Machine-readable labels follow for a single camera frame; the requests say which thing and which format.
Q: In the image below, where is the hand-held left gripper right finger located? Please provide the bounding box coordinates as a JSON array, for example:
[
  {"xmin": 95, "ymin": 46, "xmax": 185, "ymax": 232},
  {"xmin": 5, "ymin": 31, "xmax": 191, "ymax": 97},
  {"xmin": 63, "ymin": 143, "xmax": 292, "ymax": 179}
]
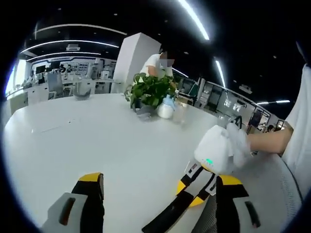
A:
[{"xmin": 215, "ymin": 175, "xmax": 264, "ymax": 233}]

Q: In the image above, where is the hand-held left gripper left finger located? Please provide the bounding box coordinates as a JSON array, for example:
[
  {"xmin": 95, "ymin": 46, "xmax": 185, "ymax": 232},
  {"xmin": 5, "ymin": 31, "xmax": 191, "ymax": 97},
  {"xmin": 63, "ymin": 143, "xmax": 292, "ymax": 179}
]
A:
[{"xmin": 40, "ymin": 172, "xmax": 105, "ymax": 233}]

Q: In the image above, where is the black remote control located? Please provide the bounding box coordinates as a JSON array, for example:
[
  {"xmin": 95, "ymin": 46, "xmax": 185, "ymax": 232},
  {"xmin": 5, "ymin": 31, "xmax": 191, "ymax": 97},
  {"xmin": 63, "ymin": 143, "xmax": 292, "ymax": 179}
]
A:
[{"xmin": 141, "ymin": 193, "xmax": 195, "ymax": 233}]

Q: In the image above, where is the person's right hand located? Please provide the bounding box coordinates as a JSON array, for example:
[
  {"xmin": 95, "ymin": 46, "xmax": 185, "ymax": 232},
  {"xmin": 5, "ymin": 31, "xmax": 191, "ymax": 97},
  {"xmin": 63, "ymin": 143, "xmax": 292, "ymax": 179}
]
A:
[{"xmin": 226, "ymin": 122, "xmax": 253, "ymax": 168}]

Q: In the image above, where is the clear plastic cup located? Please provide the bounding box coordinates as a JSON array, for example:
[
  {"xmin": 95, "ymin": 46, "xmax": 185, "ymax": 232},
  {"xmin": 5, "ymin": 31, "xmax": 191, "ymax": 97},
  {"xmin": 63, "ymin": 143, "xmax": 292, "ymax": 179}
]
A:
[{"xmin": 173, "ymin": 103, "xmax": 188, "ymax": 125}]

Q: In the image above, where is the grey mesh chair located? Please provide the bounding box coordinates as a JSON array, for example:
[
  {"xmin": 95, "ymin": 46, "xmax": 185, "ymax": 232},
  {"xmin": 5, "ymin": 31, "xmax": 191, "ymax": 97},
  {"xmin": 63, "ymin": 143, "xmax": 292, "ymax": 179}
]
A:
[{"xmin": 190, "ymin": 152, "xmax": 304, "ymax": 233}]

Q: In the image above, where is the white spray bottle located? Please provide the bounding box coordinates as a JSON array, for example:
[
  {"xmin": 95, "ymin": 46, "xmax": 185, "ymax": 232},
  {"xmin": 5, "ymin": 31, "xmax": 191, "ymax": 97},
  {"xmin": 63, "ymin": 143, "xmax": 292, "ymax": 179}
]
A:
[{"xmin": 156, "ymin": 95, "xmax": 176, "ymax": 119}]

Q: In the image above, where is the green board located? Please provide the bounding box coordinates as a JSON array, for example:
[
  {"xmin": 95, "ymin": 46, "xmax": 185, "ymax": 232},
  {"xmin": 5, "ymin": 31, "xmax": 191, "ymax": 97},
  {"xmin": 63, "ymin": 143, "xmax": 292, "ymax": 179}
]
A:
[{"xmin": 189, "ymin": 81, "xmax": 199, "ymax": 97}]

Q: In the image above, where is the short ceiling light strip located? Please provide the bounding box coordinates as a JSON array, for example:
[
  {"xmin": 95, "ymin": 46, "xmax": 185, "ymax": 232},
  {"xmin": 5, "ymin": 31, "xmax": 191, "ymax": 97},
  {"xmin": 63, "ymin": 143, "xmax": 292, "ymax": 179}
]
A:
[{"xmin": 215, "ymin": 60, "xmax": 228, "ymax": 86}]

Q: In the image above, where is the green potted plant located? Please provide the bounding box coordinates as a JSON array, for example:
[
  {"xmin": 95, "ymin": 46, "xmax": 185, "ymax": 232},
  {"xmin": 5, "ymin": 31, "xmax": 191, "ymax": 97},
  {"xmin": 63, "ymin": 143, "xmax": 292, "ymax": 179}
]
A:
[{"xmin": 124, "ymin": 73, "xmax": 177, "ymax": 119}]

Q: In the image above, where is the person's white shirt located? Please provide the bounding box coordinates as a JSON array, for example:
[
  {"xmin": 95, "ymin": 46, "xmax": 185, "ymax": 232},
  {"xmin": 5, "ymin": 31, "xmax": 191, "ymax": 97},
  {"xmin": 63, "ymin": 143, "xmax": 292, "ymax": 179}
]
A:
[{"xmin": 283, "ymin": 63, "xmax": 311, "ymax": 183}]

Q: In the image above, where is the grey chair backrest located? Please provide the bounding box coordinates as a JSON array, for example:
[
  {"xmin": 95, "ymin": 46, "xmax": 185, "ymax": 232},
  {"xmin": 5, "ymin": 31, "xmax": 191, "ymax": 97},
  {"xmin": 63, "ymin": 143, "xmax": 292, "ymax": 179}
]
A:
[{"xmin": 73, "ymin": 85, "xmax": 91, "ymax": 101}]

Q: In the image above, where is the white square pillar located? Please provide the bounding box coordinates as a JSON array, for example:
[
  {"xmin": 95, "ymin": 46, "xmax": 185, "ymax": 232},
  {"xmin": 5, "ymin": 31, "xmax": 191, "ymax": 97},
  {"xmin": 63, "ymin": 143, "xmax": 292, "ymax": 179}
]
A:
[{"xmin": 113, "ymin": 33, "xmax": 163, "ymax": 94}]

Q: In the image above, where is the white office cabinet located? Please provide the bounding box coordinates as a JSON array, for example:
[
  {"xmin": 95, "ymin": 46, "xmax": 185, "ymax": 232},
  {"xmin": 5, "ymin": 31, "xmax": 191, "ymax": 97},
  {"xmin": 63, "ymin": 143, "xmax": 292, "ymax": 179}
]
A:
[{"xmin": 9, "ymin": 84, "xmax": 49, "ymax": 111}]

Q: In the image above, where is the grey office chair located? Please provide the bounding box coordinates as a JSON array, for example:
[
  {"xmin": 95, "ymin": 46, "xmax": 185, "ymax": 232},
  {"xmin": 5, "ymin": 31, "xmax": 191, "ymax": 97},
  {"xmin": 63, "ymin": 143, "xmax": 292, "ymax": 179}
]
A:
[{"xmin": 47, "ymin": 72, "xmax": 64, "ymax": 100}]

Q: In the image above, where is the long ceiling light strip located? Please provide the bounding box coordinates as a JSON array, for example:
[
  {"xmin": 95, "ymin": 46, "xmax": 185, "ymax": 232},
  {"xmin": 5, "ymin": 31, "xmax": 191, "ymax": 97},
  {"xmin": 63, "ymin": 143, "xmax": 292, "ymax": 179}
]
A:
[{"xmin": 178, "ymin": 0, "xmax": 210, "ymax": 41}]

